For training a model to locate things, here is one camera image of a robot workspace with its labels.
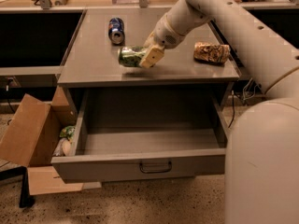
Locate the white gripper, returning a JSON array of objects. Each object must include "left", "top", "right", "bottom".
[{"left": 139, "top": 12, "right": 187, "bottom": 68}]

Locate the green soda can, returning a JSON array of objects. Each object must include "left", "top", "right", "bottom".
[{"left": 118, "top": 46, "right": 147, "bottom": 67}]

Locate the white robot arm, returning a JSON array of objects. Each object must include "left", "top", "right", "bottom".
[{"left": 141, "top": 0, "right": 299, "bottom": 224}]

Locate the blue soda can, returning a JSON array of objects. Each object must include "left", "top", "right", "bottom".
[{"left": 108, "top": 17, "right": 125, "bottom": 45}]

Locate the grey drawer cabinet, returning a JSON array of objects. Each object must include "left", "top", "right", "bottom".
[{"left": 57, "top": 7, "right": 241, "bottom": 111}]

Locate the open grey top drawer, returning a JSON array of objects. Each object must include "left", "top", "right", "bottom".
[{"left": 52, "top": 87, "right": 227, "bottom": 183}]

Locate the brown snack bag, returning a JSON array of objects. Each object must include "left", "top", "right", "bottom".
[{"left": 193, "top": 42, "right": 230, "bottom": 63}]

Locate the green snack bag in box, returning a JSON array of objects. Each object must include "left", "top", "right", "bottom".
[{"left": 60, "top": 125, "right": 75, "bottom": 141}]

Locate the brown cardboard box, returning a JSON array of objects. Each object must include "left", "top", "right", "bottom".
[{"left": 0, "top": 87, "right": 83, "bottom": 195}]

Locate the black stand leg left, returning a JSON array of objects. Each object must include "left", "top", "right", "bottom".
[{"left": 0, "top": 167, "right": 35, "bottom": 208}]

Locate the black hanging cable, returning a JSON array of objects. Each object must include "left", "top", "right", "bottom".
[{"left": 227, "top": 91, "right": 236, "bottom": 130}]

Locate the black drawer handle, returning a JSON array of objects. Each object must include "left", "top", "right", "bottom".
[{"left": 139, "top": 161, "right": 172, "bottom": 174}]

